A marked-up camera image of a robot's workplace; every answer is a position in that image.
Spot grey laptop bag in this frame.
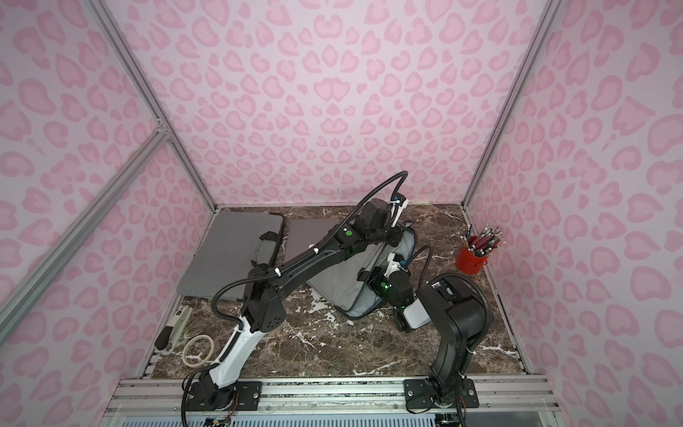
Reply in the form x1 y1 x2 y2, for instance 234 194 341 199
177 210 285 298
307 227 417 320

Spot dark grey laptop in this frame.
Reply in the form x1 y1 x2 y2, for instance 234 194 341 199
284 219 341 262

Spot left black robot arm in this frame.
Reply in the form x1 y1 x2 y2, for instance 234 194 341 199
200 193 408 397

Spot red pen cup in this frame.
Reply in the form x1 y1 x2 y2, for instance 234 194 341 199
455 244 488 275

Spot pens bundle in cup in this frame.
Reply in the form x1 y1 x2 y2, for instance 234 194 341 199
460 223 505 258

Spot grey power strip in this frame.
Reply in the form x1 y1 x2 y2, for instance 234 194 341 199
154 305 194 354

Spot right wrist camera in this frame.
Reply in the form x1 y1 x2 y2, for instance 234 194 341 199
384 253 405 278

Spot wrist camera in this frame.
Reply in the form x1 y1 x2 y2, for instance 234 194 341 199
390 194 409 228
384 253 405 278

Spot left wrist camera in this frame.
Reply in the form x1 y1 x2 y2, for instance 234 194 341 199
390 194 409 228

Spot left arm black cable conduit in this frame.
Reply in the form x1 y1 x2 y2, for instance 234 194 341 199
210 170 410 327

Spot beige coiled cable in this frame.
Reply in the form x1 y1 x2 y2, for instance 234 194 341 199
180 333 216 368

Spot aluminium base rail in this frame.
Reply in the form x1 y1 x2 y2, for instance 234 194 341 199
101 375 566 426

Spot aluminium frame brace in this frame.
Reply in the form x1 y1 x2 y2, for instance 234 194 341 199
1 126 170 343

